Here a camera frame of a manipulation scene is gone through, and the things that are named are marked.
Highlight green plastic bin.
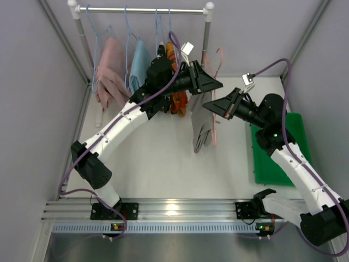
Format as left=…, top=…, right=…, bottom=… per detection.
left=249, top=113, right=312, bottom=186

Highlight aluminium mounting rail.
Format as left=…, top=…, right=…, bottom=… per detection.
left=40, top=198, right=248, bottom=222

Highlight white and silver clothes rack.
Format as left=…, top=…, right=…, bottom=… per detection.
left=67, top=0, right=215, bottom=128

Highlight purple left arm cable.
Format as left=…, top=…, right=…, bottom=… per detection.
left=58, top=31, right=183, bottom=241

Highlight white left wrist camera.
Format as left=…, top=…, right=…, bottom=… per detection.
left=180, top=41, right=194, bottom=67

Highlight black and white trousers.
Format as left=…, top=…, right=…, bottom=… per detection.
left=155, top=41, right=167, bottom=62

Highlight light blue trousers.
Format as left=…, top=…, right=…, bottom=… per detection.
left=129, top=40, right=151, bottom=94

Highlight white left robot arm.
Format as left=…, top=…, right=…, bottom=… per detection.
left=71, top=57, right=223, bottom=211

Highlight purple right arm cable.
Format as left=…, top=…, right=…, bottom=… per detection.
left=252, top=57, right=349, bottom=258

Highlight pink trousers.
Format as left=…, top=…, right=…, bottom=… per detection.
left=95, top=37, right=131, bottom=111

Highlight orange camouflage trousers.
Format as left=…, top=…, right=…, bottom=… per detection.
left=166, top=41, right=188, bottom=117

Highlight grey slotted cable duct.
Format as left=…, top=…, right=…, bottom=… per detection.
left=52, top=222, right=260, bottom=234

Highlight blue hanger of black trousers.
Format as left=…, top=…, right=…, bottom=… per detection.
left=155, top=8, right=163, bottom=55

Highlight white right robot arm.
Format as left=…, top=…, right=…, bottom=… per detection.
left=203, top=88, right=348, bottom=246

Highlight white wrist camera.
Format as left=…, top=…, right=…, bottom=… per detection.
left=242, top=73, right=256, bottom=93
left=180, top=41, right=194, bottom=67

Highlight blue hanger of orange trousers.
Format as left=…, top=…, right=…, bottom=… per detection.
left=168, top=8, right=180, bottom=69

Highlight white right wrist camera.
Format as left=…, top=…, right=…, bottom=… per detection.
left=242, top=73, right=256, bottom=93

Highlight pink wire hanger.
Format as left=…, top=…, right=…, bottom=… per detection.
left=204, top=47, right=226, bottom=148

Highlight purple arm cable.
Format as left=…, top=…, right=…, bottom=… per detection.
left=58, top=31, right=183, bottom=241
left=252, top=57, right=349, bottom=258

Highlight grey trousers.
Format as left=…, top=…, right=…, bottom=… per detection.
left=187, top=92, right=214, bottom=153

